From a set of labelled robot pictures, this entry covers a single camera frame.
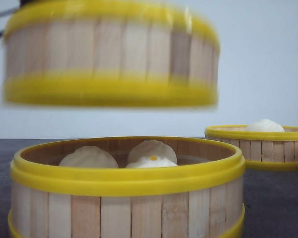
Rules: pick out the white bun left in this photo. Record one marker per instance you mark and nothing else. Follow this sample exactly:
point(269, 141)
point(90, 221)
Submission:
point(89, 157)

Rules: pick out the wooden steamer basket yellow rims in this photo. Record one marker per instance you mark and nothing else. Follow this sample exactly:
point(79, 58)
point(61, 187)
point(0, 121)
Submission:
point(109, 53)

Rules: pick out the white bun in far basket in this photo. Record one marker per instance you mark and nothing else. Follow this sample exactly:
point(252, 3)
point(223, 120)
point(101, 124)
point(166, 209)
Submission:
point(264, 125)

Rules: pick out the white bun yellow dot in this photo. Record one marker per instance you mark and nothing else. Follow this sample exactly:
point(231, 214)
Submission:
point(151, 154)

